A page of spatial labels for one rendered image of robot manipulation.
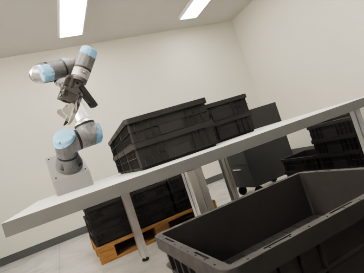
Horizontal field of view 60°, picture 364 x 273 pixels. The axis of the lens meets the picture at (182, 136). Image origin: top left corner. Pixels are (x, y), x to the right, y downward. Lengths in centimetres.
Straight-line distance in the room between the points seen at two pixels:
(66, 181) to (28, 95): 336
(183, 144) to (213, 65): 463
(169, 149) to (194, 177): 29
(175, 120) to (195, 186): 39
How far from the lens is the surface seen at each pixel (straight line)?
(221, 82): 593
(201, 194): 114
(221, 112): 183
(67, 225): 496
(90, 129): 181
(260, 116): 353
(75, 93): 143
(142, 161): 135
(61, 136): 178
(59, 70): 154
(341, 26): 484
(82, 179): 188
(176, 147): 139
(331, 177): 75
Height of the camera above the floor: 74
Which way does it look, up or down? 2 degrees up
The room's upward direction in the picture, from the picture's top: 18 degrees counter-clockwise
